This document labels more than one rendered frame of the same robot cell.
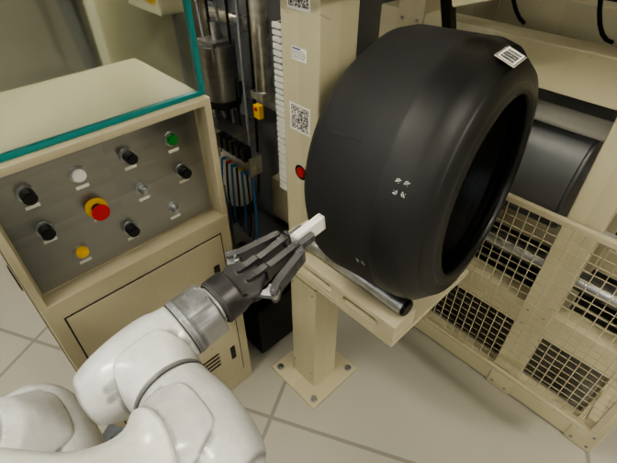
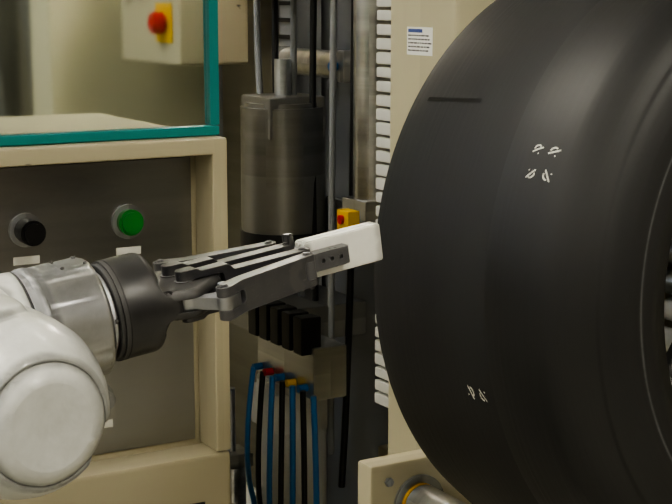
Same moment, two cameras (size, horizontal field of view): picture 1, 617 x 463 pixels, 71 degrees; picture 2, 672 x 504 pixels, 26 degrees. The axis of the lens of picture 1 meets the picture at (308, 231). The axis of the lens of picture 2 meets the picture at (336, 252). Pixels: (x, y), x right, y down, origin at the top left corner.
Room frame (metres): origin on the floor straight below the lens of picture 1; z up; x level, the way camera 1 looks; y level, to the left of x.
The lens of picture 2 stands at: (-0.53, -0.27, 1.43)
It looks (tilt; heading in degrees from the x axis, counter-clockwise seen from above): 10 degrees down; 14
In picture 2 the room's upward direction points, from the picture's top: straight up
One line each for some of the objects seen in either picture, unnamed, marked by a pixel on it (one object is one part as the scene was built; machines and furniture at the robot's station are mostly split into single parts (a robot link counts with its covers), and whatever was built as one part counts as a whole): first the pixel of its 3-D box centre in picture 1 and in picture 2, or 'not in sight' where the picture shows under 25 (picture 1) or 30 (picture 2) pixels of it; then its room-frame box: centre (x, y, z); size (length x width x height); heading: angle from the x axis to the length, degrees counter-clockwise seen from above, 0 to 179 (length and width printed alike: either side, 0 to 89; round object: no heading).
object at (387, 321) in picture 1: (351, 287); not in sight; (0.80, -0.12, 0.84); 0.36 x 0.09 x 0.06; 44
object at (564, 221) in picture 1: (495, 288); not in sight; (0.96, -0.61, 0.65); 0.90 x 0.02 x 0.70; 44
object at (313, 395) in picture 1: (314, 367); not in sight; (1.06, -0.03, 0.01); 0.27 x 0.27 x 0.02; 44
